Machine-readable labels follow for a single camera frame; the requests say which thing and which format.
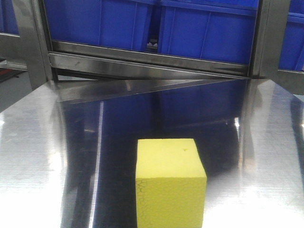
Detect yellow foam block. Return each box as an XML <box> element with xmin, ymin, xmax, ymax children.
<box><xmin>135</xmin><ymin>138</ymin><xmax>207</xmax><ymax>228</ymax></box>

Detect blue plastic bin left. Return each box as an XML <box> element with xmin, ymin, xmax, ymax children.
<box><xmin>44</xmin><ymin>0</ymin><xmax>156</xmax><ymax>51</ymax></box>

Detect blue plastic bin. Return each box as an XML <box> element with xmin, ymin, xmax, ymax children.
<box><xmin>157</xmin><ymin>0</ymin><xmax>257</xmax><ymax>65</ymax></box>
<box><xmin>44</xmin><ymin>0</ymin><xmax>156</xmax><ymax>51</ymax></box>

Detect blue plastic bin right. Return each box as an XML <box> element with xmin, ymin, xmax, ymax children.
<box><xmin>157</xmin><ymin>0</ymin><xmax>257</xmax><ymax>65</ymax></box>

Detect blue bin far right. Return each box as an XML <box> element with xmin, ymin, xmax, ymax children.
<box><xmin>279</xmin><ymin>0</ymin><xmax>304</xmax><ymax>71</ymax></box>

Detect blue bin far left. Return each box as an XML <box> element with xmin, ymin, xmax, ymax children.
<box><xmin>0</xmin><ymin>0</ymin><xmax>19</xmax><ymax>35</ymax></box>

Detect steel shelf front rail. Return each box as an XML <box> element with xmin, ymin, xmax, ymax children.
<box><xmin>52</xmin><ymin>40</ymin><xmax>248</xmax><ymax>76</ymax></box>

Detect steel shelf upright post right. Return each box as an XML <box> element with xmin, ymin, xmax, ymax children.
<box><xmin>248</xmin><ymin>0</ymin><xmax>290</xmax><ymax>79</ymax></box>

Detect steel shelf upright post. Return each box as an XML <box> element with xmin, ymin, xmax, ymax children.
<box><xmin>248</xmin><ymin>0</ymin><xmax>290</xmax><ymax>79</ymax></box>
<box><xmin>12</xmin><ymin>0</ymin><xmax>57</xmax><ymax>90</ymax></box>

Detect steel shelf upright post left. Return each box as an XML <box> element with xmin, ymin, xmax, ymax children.
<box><xmin>12</xmin><ymin>0</ymin><xmax>57</xmax><ymax>90</ymax></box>

